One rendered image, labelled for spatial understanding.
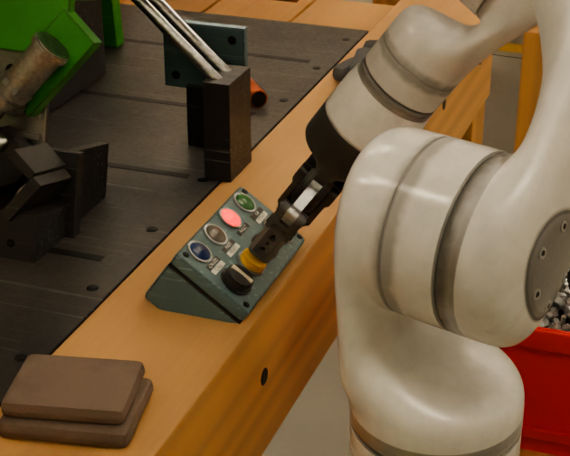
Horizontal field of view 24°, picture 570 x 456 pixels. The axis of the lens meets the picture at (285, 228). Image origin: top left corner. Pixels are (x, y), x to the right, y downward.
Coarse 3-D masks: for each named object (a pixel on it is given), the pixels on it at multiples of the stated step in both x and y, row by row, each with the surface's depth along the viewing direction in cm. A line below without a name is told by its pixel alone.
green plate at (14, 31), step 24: (0, 0) 122; (24, 0) 122; (48, 0) 121; (72, 0) 121; (96, 0) 128; (0, 24) 123; (24, 24) 122; (48, 24) 121; (0, 48) 123; (24, 48) 122
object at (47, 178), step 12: (36, 180) 119; (48, 180) 121; (60, 180) 123; (24, 192) 120; (36, 192) 120; (48, 192) 123; (12, 204) 121; (24, 204) 120; (36, 204) 123; (12, 216) 121
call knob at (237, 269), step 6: (234, 264) 112; (228, 270) 112; (234, 270) 112; (240, 270) 112; (246, 270) 113; (228, 276) 111; (234, 276) 111; (240, 276) 111; (246, 276) 112; (228, 282) 111; (234, 282) 111; (240, 282) 111; (246, 282) 111; (252, 282) 112; (234, 288) 111; (240, 288) 111; (246, 288) 111
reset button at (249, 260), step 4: (248, 248) 115; (244, 252) 115; (248, 252) 114; (244, 256) 114; (248, 256) 114; (252, 256) 114; (244, 260) 114; (248, 260) 114; (252, 260) 114; (256, 260) 114; (244, 264) 114; (248, 264) 114; (252, 264) 114; (256, 264) 114; (260, 264) 114; (264, 264) 115; (248, 268) 114; (252, 268) 114; (256, 268) 114; (260, 268) 114; (264, 268) 115
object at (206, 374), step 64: (448, 0) 197; (448, 128) 177; (256, 192) 135; (320, 256) 128; (128, 320) 112; (192, 320) 112; (256, 320) 112; (320, 320) 131; (192, 384) 103; (256, 384) 115; (0, 448) 96; (64, 448) 96; (128, 448) 96; (192, 448) 102; (256, 448) 117
